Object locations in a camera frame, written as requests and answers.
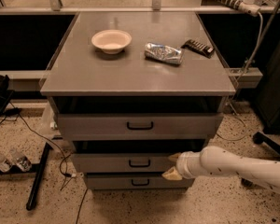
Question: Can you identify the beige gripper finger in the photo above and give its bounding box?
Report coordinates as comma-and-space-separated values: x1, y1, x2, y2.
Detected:
168, 152, 181, 162
162, 167, 183, 181

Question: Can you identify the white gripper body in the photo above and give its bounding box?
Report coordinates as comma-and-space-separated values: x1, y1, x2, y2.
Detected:
176, 151, 205, 179

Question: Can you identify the grey drawer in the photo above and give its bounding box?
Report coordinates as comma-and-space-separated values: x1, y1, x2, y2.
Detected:
84, 173, 194, 190
56, 113, 223, 141
71, 153, 175, 173

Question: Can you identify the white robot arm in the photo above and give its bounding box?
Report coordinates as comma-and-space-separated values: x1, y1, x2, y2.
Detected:
162, 146, 280, 194

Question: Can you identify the grey bottom drawer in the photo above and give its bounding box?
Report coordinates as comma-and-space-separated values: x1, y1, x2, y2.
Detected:
84, 173, 194, 190

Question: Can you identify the grey drawer cabinet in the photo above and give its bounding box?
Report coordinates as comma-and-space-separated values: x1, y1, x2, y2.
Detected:
39, 10, 237, 191

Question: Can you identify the grey top drawer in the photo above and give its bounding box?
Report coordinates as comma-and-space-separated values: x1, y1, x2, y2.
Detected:
56, 113, 223, 141

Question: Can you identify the black office chair base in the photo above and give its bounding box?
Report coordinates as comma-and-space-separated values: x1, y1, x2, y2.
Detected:
253, 133, 280, 155

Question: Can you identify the crumpled silver chip bag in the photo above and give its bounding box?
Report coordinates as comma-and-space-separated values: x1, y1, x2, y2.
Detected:
145, 42, 184, 65

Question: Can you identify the dark chocolate bar wrapper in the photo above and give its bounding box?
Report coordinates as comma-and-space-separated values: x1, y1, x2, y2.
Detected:
181, 39, 215, 59

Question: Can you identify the white paper bowl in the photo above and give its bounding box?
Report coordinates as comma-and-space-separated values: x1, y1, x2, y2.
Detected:
91, 30, 132, 54

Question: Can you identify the black floor stand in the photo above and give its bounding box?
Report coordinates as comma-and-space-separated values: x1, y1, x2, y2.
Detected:
7, 143, 52, 211

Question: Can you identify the clear water bottle right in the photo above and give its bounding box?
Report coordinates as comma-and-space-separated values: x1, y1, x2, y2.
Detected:
10, 148, 32, 172

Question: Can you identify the clear water bottle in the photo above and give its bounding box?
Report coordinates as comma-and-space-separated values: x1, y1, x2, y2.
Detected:
0, 153, 12, 173
10, 148, 32, 172

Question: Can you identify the white power strip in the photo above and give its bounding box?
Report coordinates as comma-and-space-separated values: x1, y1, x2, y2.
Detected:
216, 0, 260, 17

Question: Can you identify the clear water bottle left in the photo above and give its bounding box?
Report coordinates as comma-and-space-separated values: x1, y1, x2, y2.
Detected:
0, 153, 12, 173

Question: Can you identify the white cable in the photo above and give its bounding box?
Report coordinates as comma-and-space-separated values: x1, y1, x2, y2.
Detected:
216, 11, 265, 142

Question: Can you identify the black floor cable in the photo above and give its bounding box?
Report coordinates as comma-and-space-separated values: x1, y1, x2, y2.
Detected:
0, 100, 90, 224

